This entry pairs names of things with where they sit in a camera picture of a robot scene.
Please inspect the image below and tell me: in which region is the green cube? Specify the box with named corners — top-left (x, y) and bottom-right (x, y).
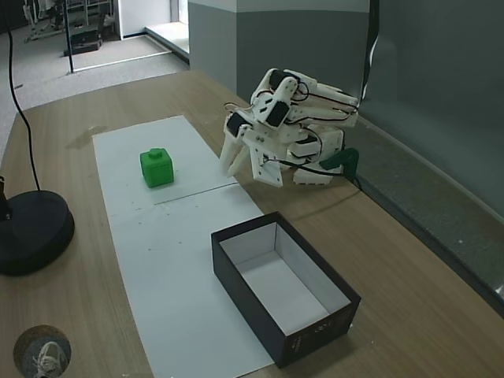
top-left (139, 146), bottom-right (176, 191)

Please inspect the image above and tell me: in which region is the dark cardboard box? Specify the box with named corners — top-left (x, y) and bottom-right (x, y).
top-left (210, 211), bottom-right (362, 369)

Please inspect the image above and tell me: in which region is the green table clamp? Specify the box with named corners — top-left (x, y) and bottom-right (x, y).
top-left (319, 147), bottom-right (361, 180)

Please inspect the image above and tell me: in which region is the white paper sheet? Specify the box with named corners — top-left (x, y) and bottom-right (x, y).
top-left (91, 114), bottom-right (239, 218)
top-left (106, 183), bottom-right (277, 378)

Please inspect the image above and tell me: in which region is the black hanging strip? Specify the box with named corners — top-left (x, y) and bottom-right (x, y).
top-left (359, 0), bottom-right (381, 102)

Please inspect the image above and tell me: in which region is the black case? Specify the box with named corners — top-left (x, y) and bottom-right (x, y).
top-left (70, 26), bottom-right (103, 56)

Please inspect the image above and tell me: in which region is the black pole stand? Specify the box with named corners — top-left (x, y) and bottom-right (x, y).
top-left (61, 0), bottom-right (76, 76)

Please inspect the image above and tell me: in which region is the black round stand base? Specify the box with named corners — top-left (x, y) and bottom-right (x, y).
top-left (0, 176), bottom-right (76, 277)

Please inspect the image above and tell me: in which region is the white sneaker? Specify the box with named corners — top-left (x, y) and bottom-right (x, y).
top-left (31, 341), bottom-right (62, 378)

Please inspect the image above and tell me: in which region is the white gripper camera mount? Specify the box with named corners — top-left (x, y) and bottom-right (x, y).
top-left (247, 142), bottom-right (284, 188)

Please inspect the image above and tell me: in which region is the black camera cable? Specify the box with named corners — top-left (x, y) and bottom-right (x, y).
top-left (262, 156), bottom-right (364, 192)

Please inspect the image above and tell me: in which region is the black stand cable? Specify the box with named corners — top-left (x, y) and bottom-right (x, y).
top-left (2, 0), bottom-right (43, 193)

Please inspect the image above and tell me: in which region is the white frame equipment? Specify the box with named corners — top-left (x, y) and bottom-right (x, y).
top-left (21, 0), bottom-right (67, 43)

